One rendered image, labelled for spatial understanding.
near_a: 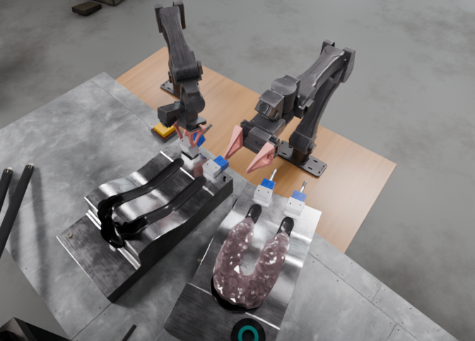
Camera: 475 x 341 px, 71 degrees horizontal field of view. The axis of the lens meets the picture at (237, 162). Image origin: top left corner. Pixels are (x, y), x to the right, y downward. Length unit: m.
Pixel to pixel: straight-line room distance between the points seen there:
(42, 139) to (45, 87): 1.65
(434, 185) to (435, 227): 0.31
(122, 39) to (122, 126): 2.05
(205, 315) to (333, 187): 0.62
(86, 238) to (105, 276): 0.14
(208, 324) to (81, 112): 1.02
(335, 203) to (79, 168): 0.92
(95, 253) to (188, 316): 0.35
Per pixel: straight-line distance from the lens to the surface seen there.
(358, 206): 1.21
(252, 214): 1.07
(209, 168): 1.08
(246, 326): 0.87
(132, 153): 1.33
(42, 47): 3.60
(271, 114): 0.73
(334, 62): 0.99
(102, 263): 1.07
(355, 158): 1.33
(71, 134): 1.48
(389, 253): 2.10
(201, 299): 0.92
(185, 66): 1.00
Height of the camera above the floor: 1.80
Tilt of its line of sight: 54 degrees down
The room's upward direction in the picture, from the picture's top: straight up
